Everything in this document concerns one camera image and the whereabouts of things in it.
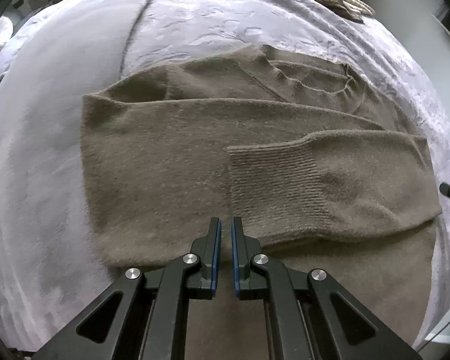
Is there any brown knit sweater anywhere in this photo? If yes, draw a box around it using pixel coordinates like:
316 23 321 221
81 46 441 344

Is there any plain lavender fleece blanket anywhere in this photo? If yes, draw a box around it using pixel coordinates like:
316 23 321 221
0 0 149 351

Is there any lavender embossed bedspread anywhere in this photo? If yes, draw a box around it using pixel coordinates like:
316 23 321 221
0 0 450 350

